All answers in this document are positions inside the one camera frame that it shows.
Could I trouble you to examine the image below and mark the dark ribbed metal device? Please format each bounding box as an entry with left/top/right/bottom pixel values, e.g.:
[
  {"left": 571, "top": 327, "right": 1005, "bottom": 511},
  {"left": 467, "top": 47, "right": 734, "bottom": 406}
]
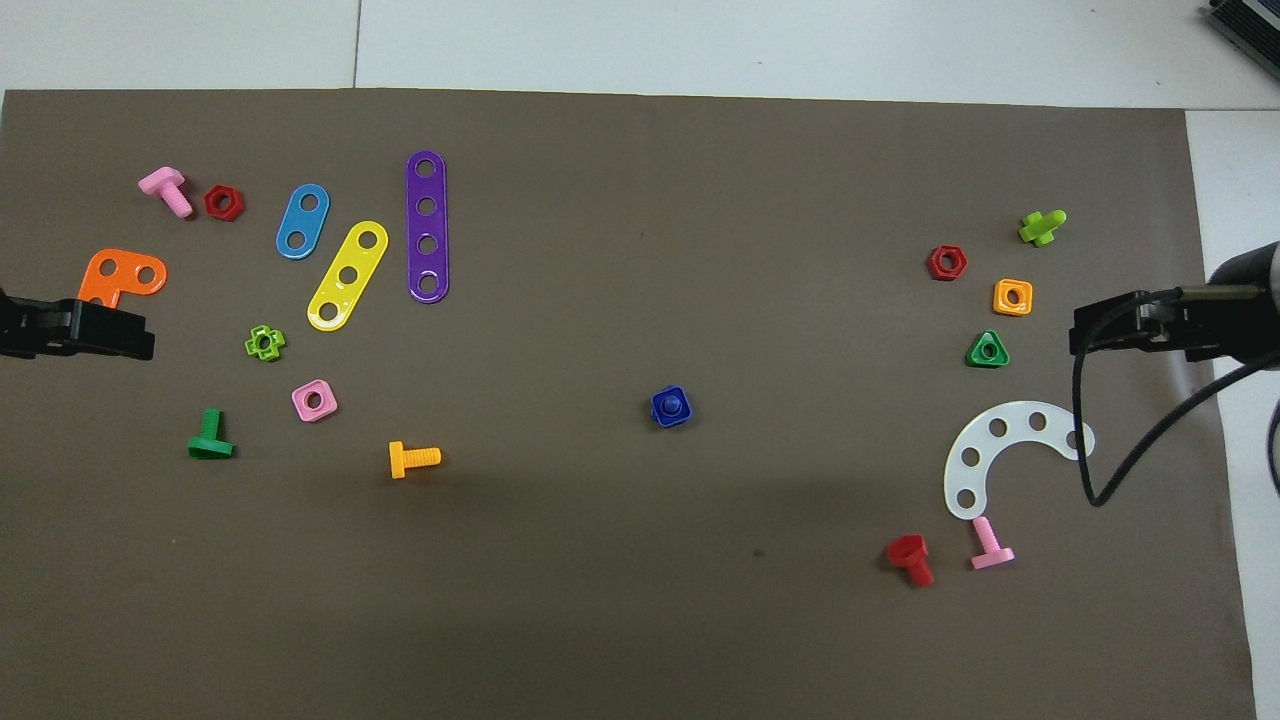
[{"left": 1205, "top": 0, "right": 1280, "bottom": 57}]

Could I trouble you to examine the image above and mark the blue square plastic nut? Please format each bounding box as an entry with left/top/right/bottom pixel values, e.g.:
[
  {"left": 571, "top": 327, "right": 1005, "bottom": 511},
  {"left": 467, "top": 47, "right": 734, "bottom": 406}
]
[{"left": 649, "top": 385, "right": 693, "bottom": 430}]

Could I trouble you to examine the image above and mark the orange three-hole plastic plate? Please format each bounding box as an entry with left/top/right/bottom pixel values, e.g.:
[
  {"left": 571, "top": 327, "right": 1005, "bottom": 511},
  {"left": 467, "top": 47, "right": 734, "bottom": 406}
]
[{"left": 78, "top": 248, "right": 168, "bottom": 310}]

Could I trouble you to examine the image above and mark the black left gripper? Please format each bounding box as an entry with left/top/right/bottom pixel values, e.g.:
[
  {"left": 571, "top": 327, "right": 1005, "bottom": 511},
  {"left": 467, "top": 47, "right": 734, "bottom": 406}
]
[{"left": 0, "top": 287, "right": 157, "bottom": 362}]

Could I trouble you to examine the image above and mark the pink plastic screw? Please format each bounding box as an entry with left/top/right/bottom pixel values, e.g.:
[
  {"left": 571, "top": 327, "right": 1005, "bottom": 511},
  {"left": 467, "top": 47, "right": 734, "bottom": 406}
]
[
  {"left": 969, "top": 516, "right": 1016, "bottom": 571},
  {"left": 138, "top": 166, "right": 195, "bottom": 219}
]

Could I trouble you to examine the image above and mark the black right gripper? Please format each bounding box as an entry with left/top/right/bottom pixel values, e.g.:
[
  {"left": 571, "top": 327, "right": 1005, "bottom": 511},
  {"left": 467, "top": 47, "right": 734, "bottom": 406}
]
[{"left": 1069, "top": 286, "right": 1246, "bottom": 365}]

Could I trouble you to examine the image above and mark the white curved five-hole plate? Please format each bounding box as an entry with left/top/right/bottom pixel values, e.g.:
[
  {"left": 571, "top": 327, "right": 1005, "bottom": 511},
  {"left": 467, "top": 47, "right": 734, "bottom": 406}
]
[{"left": 943, "top": 401, "right": 1097, "bottom": 522}]

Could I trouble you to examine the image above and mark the red hex-head plastic screw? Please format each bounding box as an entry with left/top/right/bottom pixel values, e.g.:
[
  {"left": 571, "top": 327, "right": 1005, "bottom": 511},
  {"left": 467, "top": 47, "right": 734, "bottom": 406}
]
[{"left": 886, "top": 534, "right": 936, "bottom": 589}]

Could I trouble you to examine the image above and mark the yellow three-hole plastic plate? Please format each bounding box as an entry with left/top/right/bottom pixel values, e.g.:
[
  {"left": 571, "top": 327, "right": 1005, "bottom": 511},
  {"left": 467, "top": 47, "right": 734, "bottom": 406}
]
[{"left": 307, "top": 220, "right": 389, "bottom": 332}]

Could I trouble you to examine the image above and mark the green plastic screw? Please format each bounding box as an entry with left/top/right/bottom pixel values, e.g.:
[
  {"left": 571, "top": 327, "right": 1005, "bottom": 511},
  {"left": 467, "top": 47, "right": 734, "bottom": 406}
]
[{"left": 187, "top": 408, "right": 235, "bottom": 460}]

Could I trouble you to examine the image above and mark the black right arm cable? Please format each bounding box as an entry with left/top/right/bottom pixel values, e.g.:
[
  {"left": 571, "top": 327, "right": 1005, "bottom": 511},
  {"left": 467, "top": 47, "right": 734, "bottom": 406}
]
[{"left": 1072, "top": 288, "right": 1280, "bottom": 508}]

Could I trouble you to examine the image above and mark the blue two-hole plastic plate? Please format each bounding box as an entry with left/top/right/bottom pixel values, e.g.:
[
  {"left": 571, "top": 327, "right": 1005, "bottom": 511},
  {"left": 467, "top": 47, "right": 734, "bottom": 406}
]
[{"left": 275, "top": 183, "right": 331, "bottom": 260}]

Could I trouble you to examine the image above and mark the pink square plastic nut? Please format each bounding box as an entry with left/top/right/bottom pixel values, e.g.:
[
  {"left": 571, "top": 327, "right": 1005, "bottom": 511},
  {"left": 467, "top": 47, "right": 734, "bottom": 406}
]
[{"left": 291, "top": 379, "right": 339, "bottom": 423}]

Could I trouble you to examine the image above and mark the purple four-hole plastic plate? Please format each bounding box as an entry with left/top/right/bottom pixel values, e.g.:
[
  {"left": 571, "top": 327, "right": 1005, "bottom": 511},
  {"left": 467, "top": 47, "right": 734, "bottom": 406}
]
[{"left": 405, "top": 150, "right": 451, "bottom": 304}]

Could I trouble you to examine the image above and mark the brown table mat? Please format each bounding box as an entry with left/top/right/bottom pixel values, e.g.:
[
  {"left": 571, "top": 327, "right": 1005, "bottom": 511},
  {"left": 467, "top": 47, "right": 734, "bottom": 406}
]
[{"left": 0, "top": 88, "right": 1259, "bottom": 720}]

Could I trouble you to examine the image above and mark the lime cross-head plastic screw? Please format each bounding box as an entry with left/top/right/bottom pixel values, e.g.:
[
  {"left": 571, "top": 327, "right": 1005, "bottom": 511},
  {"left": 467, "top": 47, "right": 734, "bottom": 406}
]
[{"left": 1018, "top": 209, "right": 1068, "bottom": 248}]

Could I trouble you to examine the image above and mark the orange plastic screw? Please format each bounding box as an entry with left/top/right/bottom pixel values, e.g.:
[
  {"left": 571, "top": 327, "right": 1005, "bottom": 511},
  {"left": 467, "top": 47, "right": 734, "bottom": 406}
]
[{"left": 388, "top": 441, "right": 442, "bottom": 480}]

